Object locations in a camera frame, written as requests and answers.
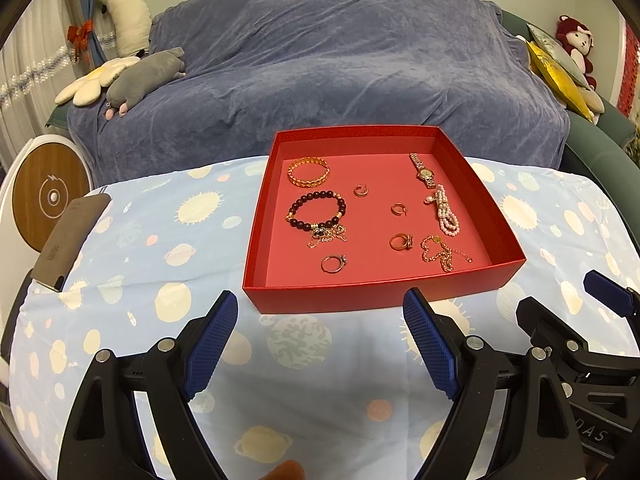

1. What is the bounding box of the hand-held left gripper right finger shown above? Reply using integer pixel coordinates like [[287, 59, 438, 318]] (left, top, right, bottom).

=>
[[402, 287, 588, 480]]

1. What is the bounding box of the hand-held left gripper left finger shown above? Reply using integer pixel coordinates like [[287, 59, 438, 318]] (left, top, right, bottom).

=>
[[59, 290, 239, 480]]

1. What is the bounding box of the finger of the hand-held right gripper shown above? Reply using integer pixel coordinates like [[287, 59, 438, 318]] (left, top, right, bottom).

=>
[[583, 270, 640, 318], [516, 296, 640, 376]]

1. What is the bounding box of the red cardboard box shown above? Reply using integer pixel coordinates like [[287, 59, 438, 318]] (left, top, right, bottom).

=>
[[242, 125, 527, 315]]

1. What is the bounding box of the gold chain with round pendant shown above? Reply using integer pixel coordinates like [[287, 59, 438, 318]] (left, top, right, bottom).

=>
[[420, 235, 473, 273]]

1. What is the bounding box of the gold chain with black charm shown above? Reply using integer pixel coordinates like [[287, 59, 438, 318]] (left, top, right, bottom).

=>
[[306, 224, 349, 250]]

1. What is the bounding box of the person's left hand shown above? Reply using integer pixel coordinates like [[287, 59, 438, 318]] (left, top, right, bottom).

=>
[[263, 461, 306, 480]]

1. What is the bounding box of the blue planet-print tablecloth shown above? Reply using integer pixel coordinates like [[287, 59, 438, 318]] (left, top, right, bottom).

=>
[[10, 155, 640, 480]]

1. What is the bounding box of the green sofa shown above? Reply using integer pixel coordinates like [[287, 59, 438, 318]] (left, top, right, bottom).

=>
[[46, 7, 640, 196]]

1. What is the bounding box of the gold wristwatch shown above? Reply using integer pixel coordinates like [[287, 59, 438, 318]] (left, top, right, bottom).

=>
[[409, 152, 436, 190]]

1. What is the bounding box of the grey-brown flat case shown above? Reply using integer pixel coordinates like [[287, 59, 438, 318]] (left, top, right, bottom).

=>
[[31, 194, 112, 293]]

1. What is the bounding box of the yellow cushion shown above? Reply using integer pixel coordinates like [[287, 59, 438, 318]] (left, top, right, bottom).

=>
[[525, 40, 596, 123]]

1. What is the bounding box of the white round device wooden disc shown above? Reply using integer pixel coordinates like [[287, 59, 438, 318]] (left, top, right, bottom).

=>
[[0, 132, 93, 261]]

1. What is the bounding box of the silver cushion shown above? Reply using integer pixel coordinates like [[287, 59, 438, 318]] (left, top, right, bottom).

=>
[[527, 24, 591, 88]]

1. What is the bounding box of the red monkey plush toy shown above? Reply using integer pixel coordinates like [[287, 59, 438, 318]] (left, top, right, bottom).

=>
[[556, 15, 608, 113]]

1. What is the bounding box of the grey plush toy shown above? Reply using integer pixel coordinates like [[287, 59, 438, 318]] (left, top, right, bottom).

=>
[[104, 47, 187, 121]]

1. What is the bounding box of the flower-shaped cushion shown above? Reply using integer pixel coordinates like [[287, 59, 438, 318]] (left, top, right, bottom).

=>
[[54, 56, 142, 107]]

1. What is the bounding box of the purple-blue sofa blanket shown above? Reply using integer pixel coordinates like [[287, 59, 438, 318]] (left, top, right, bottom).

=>
[[67, 0, 571, 186]]

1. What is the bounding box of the white curtain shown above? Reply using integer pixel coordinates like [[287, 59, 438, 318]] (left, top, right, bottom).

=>
[[0, 0, 91, 161]]

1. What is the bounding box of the red bow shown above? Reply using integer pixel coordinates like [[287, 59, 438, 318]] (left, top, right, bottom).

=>
[[67, 20, 95, 51]]

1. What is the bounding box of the white alpaca plush toy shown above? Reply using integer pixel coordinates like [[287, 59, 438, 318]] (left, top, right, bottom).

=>
[[97, 0, 152, 58]]

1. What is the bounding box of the pearl bracelet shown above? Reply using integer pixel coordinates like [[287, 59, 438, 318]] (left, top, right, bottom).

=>
[[425, 185, 461, 237]]

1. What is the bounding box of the dark bead bracelet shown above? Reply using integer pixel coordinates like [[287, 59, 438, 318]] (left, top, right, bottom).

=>
[[286, 189, 347, 231]]

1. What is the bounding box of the gold link bracelet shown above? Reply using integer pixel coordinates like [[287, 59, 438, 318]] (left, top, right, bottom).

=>
[[286, 157, 331, 186]]

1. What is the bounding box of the red wall hanging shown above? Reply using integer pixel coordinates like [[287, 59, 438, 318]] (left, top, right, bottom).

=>
[[617, 22, 640, 116]]

